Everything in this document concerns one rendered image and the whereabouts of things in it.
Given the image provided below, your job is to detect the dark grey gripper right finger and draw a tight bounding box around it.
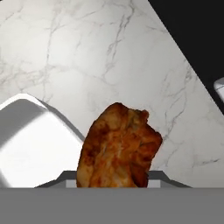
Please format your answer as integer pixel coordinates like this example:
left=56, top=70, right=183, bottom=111
left=147, top=170, right=193, bottom=189

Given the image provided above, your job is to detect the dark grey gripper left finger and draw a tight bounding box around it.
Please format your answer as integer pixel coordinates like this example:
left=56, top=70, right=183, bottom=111
left=34, top=170, right=79, bottom=189

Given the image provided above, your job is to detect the brown piece of meat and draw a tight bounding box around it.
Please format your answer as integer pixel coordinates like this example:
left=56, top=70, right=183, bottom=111
left=75, top=101, right=164, bottom=189

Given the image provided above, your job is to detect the grey metal handle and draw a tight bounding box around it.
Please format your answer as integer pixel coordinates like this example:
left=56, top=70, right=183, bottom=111
left=213, top=78, right=224, bottom=103

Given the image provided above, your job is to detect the white tupperware container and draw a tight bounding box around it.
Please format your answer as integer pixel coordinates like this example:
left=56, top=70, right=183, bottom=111
left=0, top=93, right=86, bottom=189

